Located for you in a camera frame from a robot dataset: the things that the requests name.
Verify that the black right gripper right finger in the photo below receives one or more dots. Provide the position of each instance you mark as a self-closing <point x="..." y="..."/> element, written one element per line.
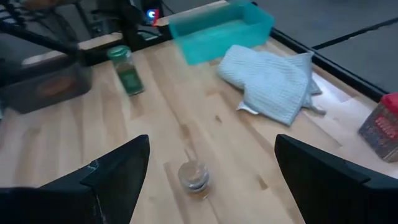
<point x="329" y="193"/>

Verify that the light grey folded cloth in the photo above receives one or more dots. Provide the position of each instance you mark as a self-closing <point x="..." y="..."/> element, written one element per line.
<point x="273" y="84"/>

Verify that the dark grey plastic bin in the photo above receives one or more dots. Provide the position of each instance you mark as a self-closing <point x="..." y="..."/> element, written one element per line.
<point x="25" y="96"/>

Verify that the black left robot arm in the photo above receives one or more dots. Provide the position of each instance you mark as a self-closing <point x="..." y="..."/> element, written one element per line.
<point x="37" y="39"/>

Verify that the green-lid spice jar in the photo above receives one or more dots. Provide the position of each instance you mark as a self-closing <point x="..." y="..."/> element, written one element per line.
<point x="127" y="73"/>

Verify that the grey metal weight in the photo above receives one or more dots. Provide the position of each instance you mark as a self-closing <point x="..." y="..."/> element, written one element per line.
<point x="194" y="179"/>

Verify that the teal translucent plastic bin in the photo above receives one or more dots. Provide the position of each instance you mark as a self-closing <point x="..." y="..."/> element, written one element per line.
<point x="217" y="34"/>

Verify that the red-lid square spice jar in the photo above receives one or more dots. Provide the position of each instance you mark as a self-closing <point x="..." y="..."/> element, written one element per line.
<point x="381" y="130"/>

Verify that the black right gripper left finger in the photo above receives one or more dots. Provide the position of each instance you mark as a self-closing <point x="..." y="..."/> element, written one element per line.
<point x="93" y="193"/>

